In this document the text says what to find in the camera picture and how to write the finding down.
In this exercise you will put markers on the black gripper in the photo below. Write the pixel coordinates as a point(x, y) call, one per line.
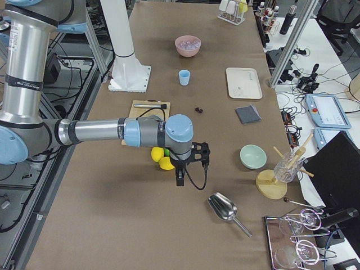
point(179, 164)

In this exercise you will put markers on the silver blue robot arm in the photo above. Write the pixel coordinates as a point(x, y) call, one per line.
point(24, 133)

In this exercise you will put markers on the steel ice scoop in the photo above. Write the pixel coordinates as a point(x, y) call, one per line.
point(226, 210)

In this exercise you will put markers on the wooden cup tree stand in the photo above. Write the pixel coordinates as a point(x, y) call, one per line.
point(269, 186)

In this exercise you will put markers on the light blue cup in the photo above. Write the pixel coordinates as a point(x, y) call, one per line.
point(184, 77)

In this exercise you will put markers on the clear ice cubes pile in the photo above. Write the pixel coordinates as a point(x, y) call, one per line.
point(189, 44)

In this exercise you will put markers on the white cup rack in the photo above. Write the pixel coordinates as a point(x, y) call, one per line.
point(233, 11)

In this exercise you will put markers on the yellow lemon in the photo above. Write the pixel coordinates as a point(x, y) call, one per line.
point(157, 153)
point(165, 163)

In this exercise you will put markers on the steel muddler black tip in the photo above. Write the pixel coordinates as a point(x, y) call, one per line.
point(151, 106)

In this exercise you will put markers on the mint green bowl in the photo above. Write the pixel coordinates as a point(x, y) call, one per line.
point(253, 157)

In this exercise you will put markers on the wooden cutting board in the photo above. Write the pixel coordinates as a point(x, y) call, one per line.
point(140, 112)

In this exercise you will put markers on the grey folded cloth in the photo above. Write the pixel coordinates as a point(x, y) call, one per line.
point(248, 114)

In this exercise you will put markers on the clear textured glass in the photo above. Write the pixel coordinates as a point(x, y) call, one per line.
point(285, 173)

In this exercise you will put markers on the cream rabbit tray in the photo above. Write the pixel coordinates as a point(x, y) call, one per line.
point(243, 83)

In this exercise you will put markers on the mirror tray with glasses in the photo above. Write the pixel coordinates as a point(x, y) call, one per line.
point(292, 238)

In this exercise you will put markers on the pink bowl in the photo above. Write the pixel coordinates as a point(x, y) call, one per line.
point(186, 53)

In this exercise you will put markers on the blue teach pendant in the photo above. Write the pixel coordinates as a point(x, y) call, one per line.
point(323, 135)
point(326, 111)

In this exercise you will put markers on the black monitor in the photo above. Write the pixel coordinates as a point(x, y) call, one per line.
point(336, 172)

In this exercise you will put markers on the black thermos bottle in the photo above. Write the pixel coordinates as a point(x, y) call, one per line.
point(288, 20)

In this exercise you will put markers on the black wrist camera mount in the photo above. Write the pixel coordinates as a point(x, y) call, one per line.
point(200, 152)

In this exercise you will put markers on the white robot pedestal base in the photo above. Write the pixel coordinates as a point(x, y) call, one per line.
point(128, 74)

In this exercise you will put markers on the aluminium frame post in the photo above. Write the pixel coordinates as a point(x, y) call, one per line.
point(296, 33)

